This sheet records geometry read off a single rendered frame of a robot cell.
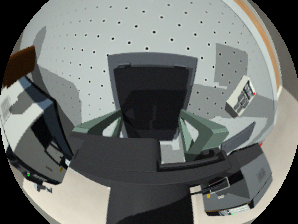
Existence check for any brown bottle with blue cap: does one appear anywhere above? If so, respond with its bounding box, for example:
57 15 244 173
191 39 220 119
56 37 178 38
2 45 36 89

